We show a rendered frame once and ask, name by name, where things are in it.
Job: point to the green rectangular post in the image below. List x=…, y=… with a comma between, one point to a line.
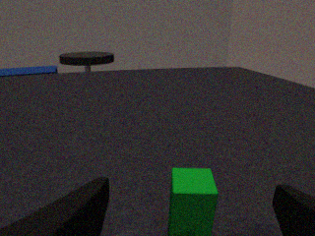
x=192, y=202

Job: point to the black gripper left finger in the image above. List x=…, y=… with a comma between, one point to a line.
x=80, y=213

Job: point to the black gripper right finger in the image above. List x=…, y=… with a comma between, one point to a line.
x=295, y=211

